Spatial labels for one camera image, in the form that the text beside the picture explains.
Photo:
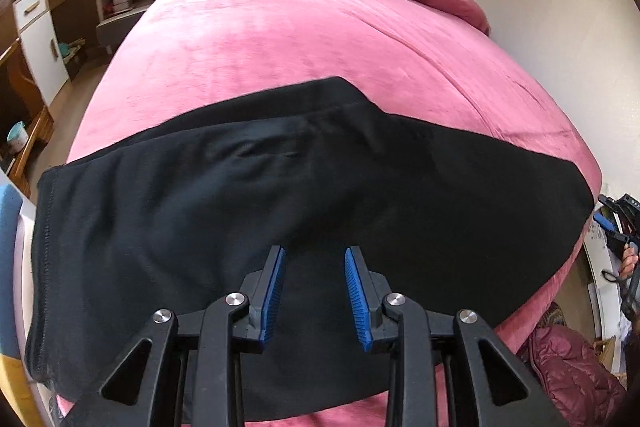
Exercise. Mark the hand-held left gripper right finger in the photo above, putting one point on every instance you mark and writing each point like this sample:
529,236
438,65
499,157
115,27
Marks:
356,302

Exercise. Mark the pink velvet bed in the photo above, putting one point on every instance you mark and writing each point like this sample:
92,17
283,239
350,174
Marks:
300,32

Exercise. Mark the teal cup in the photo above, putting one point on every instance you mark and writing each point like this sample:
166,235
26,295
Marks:
17,137

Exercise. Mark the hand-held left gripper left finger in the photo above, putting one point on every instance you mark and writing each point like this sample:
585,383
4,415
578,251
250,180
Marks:
274,297

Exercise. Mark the person's right hand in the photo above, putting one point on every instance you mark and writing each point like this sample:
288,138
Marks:
628,264

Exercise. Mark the white grey nightstand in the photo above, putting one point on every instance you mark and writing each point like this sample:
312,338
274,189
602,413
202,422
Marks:
107,32

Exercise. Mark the maroon puffer jacket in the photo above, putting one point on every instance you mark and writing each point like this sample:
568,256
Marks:
570,372

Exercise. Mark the patterned cloth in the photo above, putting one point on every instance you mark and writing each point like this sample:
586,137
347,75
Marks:
554,314

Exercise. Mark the white cabinet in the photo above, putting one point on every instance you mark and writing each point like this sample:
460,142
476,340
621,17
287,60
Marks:
37,52

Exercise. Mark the black pants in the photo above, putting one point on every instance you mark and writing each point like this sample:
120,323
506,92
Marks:
200,187

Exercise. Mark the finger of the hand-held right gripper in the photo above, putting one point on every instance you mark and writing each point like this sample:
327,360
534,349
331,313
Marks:
604,223
607,202

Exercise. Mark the low wooden table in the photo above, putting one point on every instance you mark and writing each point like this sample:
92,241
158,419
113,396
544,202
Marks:
20,77

